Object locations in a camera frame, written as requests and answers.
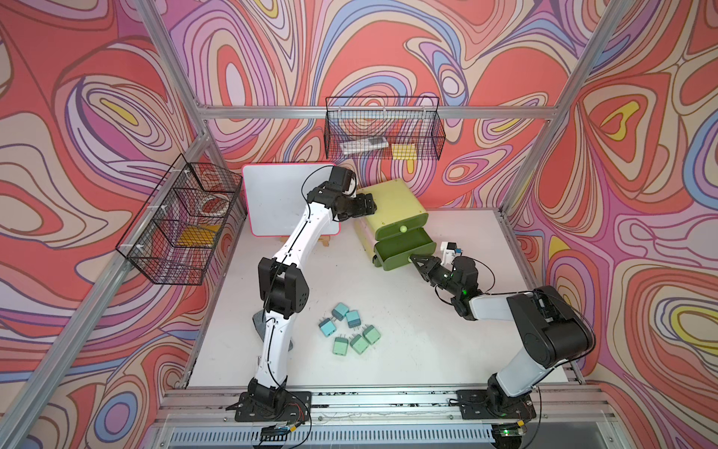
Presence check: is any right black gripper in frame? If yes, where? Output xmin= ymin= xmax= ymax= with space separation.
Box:
xmin=409 ymin=254 xmax=461 ymax=297

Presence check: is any green plug bottom left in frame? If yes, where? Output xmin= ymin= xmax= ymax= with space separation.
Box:
xmin=332 ymin=337 xmax=349 ymax=357

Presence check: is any black wire basket wall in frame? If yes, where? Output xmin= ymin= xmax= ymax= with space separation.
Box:
xmin=325 ymin=94 xmax=446 ymax=162
xmin=115 ymin=155 xmax=243 ymax=285

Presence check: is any green circuit board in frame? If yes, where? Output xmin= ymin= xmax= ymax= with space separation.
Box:
xmin=260 ymin=426 xmax=297 ymax=443

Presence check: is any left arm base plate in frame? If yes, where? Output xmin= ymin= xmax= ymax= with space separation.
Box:
xmin=233 ymin=390 xmax=312 ymax=424

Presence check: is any yellow item in left basket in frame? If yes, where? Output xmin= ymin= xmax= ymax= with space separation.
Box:
xmin=176 ymin=224 xmax=220 ymax=248

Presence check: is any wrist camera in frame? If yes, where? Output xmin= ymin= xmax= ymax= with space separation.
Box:
xmin=327 ymin=166 xmax=356 ymax=196
xmin=441 ymin=241 xmax=463 ymax=266

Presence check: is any grey box in back basket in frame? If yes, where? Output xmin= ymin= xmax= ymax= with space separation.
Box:
xmin=340 ymin=137 xmax=389 ymax=156

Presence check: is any pink framed whiteboard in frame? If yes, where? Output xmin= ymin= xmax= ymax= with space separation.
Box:
xmin=241 ymin=163 xmax=332 ymax=238

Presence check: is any aluminium frame rail front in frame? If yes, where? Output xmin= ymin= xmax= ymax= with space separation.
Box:
xmin=144 ymin=384 xmax=632 ymax=448

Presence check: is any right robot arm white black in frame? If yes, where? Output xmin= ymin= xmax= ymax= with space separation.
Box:
xmin=409 ymin=254 xmax=596 ymax=408

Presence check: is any green plug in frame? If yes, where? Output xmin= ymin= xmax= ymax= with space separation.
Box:
xmin=332 ymin=337 xmax=349 ymax=357
xmin=362 ymin=325 xmax=381 ymax=345
xmin=350 ymin=335 xmax=370 ymax=355

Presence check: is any yellow block in back basket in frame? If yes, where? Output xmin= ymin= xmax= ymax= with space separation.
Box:
xmin=391 ymin=143 xmax=418 ymax=161

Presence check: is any yellow green drawer cabinet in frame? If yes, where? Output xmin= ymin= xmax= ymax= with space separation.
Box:
xmin=353 ymin=179 xmax=427 ymax=264

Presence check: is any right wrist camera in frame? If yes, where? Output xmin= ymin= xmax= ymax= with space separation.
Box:
xmin=441 ymin=241 xmax=463 ymax=266

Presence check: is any green plug bottom middle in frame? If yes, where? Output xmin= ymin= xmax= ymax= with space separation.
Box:
xmin=350 ymin=335 xmax=370 ymax=355

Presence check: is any green plug right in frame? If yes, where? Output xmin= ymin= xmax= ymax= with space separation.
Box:
xmin=362 ymin=325 xmax=381 ymax=345

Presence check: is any teal plug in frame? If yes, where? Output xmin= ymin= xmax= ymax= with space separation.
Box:
xmin=319 ymin=318 xmax=337 ymax=338
xmin=345 ymin=310 xmax=362 ymax=329
xmin=331 ymin=302 xmax=351 ymax=321

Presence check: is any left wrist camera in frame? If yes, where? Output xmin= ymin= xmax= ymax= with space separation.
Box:
xmin=327 ymin=166 xmax=356 ymax=196

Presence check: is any black wire basket left wall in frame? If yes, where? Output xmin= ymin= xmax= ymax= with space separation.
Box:
xmin=115 ymin=155 xmax=243 ymax=285

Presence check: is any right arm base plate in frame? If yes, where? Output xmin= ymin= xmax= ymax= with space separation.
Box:
xmin=451 ymin=388 xmax=538 ymax=422

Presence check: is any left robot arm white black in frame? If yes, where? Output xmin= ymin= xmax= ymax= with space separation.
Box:
xmin=252 ymin=187 xmax=378 ymax=392

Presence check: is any teal plug top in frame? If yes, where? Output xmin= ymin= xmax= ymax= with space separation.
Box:
xmin=331 ymin=302 xmax=351 ymax=321

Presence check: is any green top drawer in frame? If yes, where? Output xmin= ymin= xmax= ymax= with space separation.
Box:
xmin=374 ymin=213 xmax=428 ymax=241

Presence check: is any black wire basket back wall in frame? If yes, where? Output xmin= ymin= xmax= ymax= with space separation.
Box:
xmin=325 ymin=94 xmax=446 ymax=162

